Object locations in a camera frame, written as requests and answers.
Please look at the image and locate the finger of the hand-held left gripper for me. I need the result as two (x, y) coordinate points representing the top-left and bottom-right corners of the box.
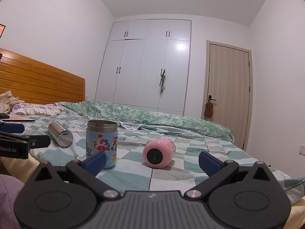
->
(29, 135), (51, 149)
(0, 123), (25, 133)

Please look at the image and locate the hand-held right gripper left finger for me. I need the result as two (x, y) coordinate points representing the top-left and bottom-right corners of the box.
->
(29, 151), (122, 199)

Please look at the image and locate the checked bedsheet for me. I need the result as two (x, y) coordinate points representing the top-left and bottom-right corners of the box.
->
(0, 113), (305, 197)

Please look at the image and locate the wooden door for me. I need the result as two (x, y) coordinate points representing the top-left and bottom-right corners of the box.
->
(203, 40), (254, 151)

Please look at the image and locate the white wardrobe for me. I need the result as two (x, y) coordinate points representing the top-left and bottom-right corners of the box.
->
(95, 19), (192, 116)

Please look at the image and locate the purple floral pillow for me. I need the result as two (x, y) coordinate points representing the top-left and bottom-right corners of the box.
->
(11, 102), (61, 116)

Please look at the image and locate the brown hanging pouch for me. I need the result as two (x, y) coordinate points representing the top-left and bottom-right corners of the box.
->
(204, 102), (214, 119)

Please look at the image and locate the purple clothing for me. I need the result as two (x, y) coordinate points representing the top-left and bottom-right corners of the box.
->
(0, 174), (26, 229)

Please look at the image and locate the stainless steel bottle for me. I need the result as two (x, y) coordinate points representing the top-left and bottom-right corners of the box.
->
(48, 121), (74, 148)

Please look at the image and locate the wooden headboard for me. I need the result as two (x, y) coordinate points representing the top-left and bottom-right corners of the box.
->
(0, 48), (86, 106)

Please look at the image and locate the beige crumpled cloth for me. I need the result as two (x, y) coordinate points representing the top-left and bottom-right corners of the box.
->
(0, 90), (25, 114)

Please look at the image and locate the green hanging ornament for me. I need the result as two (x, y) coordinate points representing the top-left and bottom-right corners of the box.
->
(159, 68), (167, 96)

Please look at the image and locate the blue cartoon print cup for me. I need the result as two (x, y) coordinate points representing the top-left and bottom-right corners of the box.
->
(85, 120), (119, 170)

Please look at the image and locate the pink cup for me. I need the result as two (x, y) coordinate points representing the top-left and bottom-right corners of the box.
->
(143, 138), (176, 169)

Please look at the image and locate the green floral quilt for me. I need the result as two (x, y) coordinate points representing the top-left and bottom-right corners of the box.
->
(54, 101), (235, 142)

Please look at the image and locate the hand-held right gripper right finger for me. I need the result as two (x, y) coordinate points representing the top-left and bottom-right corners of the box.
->
(185, 151), (278, 199)

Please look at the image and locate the yellow blanket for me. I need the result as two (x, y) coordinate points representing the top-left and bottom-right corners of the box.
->
(289, 199), (305, 229)
(0, 151), (44, 187)

